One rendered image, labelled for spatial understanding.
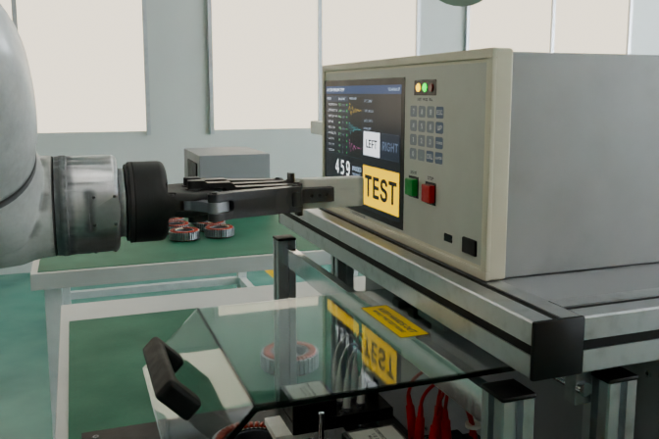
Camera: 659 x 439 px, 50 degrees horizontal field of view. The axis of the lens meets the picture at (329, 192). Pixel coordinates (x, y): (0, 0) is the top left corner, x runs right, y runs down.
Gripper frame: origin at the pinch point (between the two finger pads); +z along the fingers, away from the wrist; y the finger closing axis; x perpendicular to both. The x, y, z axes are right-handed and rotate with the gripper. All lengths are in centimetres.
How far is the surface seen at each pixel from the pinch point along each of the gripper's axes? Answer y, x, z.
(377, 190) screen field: -9.7, -1.6, 9.5
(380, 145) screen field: -9.0, 3.9, 9.5
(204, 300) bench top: -110, -44, 5
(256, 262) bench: -154, -46, 30
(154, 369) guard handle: 10.4, -12.4, -18.9
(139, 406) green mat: -51, -43, -16
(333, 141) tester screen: -24.6, 3.3, 9.5
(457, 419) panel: -10.2, -33.0, 21.7
